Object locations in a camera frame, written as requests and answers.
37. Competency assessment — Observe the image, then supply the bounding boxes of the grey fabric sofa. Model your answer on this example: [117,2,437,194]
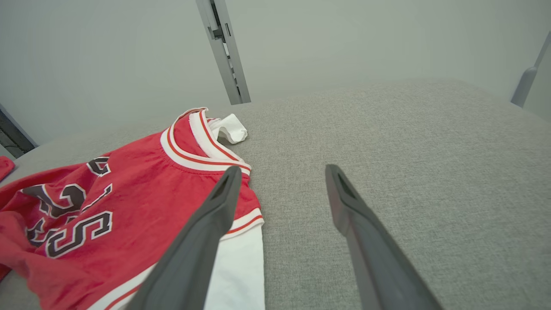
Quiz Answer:
[0,77,551,310]

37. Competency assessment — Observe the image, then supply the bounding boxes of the red shorts white side stripe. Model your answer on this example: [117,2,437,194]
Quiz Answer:
[0,156,15,182]

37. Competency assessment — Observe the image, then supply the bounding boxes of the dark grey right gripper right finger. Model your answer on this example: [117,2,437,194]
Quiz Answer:
[325,164,444,310]

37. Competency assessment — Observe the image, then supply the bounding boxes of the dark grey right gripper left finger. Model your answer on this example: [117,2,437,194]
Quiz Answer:
[125,166,242,310]

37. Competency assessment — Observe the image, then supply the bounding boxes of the dark grey frame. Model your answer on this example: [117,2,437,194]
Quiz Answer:
[0,103,38,159]

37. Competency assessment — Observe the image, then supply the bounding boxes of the grey partition post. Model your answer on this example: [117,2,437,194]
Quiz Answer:
[511,30,551,108]
[196,0,251,105]

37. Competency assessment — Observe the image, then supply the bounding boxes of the red jersey shirt number print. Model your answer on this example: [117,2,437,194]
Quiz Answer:
[0,107,265,310]

